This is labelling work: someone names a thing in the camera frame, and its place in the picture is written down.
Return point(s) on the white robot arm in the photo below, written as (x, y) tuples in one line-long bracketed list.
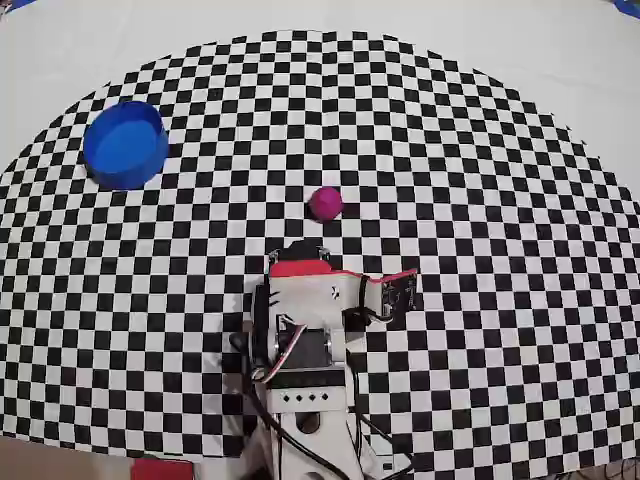
[(307, 406)]

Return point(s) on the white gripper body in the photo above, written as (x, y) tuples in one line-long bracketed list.
[(300, 268)]

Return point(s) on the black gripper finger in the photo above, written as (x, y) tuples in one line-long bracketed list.
[(300, 252)]

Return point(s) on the blue round box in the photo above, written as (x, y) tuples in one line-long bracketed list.
[(125, 147)]

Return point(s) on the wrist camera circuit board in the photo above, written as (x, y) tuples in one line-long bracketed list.
[(397, 292)]

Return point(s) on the pink faceted ball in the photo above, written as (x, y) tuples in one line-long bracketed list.
[(325, 204)]

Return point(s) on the red flat object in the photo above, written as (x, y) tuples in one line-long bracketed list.
[(162, 470)]

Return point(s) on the checkerboard printed white sheet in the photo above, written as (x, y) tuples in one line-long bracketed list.
[(450, 200)]

